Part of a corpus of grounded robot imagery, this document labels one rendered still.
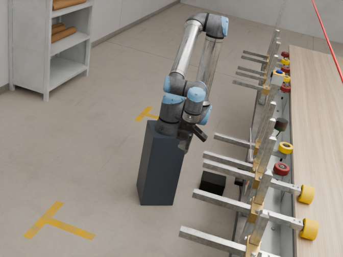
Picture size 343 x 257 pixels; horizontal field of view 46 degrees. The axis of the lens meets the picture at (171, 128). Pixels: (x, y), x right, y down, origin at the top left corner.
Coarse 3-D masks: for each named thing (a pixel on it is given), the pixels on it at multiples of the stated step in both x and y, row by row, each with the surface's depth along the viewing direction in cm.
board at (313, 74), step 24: (288, 48) 435; (312, 72) 368; (336, 72) 382; (312, 96) 314; (336, 96) 324; (312, 120) 273; (336, 120) 281; (312, 144) 242; (336, 144) 248; (312, 168) 217; (336, 168) 222; (336, 192) 201; (312, 216) 180; (336, 216) 184; (336, 240) 169
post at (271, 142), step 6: (270, 138) 183; (276, 138) 184; (270, 144) 184; (264, 150) 186; (270, 150) 185; (264, 156) 187; (270, 156) 186; (264, 162) 188; (258, 168) 191; (264, 168) 190; (252, 192) 197
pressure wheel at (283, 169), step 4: (276, 164) 213; (280, 164) 214; (284, 164) 214; (276, 168) 211; (280, 168) 210; (284, 168) 211; (288, 168) 212; (276, 172) 211; (280, 172) 210; (284, 172) 210
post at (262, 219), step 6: (258, 216) 143; (264, 216) 142; (258, 222) 143; (264, 222) 142; (258, 228) 144; (264, 228) 144; (252, 234) 146; (258, 234) 145; (252, 240) 147; (258, 240) 146
